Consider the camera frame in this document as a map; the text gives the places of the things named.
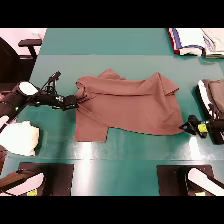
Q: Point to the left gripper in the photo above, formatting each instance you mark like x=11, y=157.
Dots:
x=69, y=102

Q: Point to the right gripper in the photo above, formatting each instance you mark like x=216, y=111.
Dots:
x=194, y=126

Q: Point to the brown shirt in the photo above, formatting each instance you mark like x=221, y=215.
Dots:
x=133, y=106

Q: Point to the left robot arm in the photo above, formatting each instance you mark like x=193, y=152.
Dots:
x=19, y=137

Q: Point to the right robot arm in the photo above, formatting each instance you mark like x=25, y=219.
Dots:
x=203, y=178

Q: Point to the grey-brown garment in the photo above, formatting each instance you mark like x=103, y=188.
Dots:
x=216, y=95

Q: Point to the black chair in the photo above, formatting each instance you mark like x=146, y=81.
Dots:
x=10, y=63

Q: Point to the white garment with striped edge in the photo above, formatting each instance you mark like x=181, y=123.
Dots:
x=188, y=39

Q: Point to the beige garment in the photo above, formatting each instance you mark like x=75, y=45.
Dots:
x=215, y=40

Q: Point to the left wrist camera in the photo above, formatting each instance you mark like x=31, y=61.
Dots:
x=54, y=76

